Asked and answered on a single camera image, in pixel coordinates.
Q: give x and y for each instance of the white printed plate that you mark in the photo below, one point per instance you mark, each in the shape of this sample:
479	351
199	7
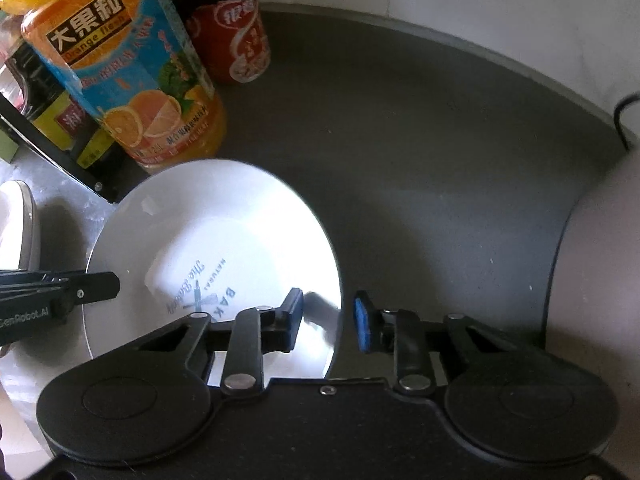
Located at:
225	220

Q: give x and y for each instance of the red food can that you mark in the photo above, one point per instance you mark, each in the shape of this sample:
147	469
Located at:
240	45

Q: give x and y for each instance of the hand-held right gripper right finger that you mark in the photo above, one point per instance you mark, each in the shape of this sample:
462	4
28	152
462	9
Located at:
362	325

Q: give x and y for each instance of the dark sauce bottle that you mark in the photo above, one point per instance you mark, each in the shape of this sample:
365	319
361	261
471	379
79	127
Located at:
55	110

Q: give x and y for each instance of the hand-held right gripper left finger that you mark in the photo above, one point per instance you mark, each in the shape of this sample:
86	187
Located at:
296	310

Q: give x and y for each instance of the black metal bar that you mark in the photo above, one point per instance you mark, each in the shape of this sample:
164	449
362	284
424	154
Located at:
65	162

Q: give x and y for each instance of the orange juice bottle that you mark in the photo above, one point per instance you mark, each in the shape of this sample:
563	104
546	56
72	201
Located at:
125	85

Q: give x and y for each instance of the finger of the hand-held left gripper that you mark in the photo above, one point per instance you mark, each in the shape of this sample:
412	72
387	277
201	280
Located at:
95	287

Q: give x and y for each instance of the plain white bowl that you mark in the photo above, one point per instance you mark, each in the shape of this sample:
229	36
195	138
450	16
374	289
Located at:
22	230

